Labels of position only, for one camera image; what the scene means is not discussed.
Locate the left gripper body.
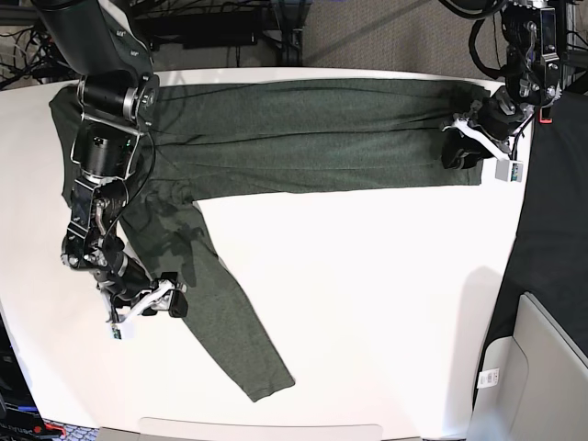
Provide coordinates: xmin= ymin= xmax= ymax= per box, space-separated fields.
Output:
xmin=468 ymin=89 xmax=536 ymax=154

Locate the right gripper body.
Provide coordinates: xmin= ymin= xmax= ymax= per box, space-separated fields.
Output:
xmin=94 ymin=256 xmax=159 ymax=317

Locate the green long sleeve shirt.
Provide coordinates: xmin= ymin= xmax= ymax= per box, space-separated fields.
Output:
xmin=50 ymin=79 xmax=488 ymax=401

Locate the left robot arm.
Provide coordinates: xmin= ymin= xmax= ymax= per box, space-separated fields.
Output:
xmin=442 ymin=1 xmax=561 ymax=170

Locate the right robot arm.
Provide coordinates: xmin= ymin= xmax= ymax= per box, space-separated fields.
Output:
xmin=34 ymin=0 xmax=188 ymax=324

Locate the red clamp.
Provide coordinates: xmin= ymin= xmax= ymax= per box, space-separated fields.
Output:
xmin=538 ymin=105 xmax=552 ymax=124

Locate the grey plastic bin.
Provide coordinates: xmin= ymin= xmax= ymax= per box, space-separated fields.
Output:
xmin=466 ymin=293 xmax=587 ymax=440

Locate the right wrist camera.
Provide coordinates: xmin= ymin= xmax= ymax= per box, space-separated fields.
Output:
xmin=108 ymin=322 xmax=135 ymax=341

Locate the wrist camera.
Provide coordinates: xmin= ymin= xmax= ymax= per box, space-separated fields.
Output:
xmin=494 ymin=160 xmax=525 ymax=183
xmin=108 ymin=322 xmax=135 ymax=341

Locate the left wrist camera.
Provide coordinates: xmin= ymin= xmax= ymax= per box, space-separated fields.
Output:
xmin=494 ymin=160 xmax=525 ymax=183

